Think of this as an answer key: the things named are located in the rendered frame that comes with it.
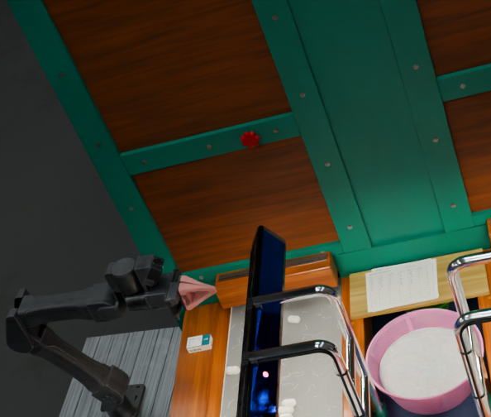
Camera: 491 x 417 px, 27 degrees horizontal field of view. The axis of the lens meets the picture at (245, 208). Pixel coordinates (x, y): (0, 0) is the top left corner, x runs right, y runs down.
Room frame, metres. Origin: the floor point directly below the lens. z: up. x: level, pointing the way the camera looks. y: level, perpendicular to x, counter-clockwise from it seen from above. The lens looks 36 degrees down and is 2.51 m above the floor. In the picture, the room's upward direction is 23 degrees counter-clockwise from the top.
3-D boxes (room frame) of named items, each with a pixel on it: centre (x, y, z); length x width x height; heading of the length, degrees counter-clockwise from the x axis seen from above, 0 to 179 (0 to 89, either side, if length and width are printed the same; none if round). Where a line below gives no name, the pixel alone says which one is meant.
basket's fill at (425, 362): (1.60, -0.24, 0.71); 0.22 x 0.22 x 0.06
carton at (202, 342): (1.92, 0.24, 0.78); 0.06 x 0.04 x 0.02; 72
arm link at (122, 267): (1.82, 0.32, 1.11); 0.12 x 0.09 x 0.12; 66
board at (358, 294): (1.81, -0.31, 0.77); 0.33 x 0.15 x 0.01; 72
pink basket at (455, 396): (1.60, -0.24, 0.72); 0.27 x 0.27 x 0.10
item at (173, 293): (1.74, 0.18, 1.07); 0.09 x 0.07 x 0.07; 66
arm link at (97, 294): (1.89, 0.48, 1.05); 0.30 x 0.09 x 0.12; 66
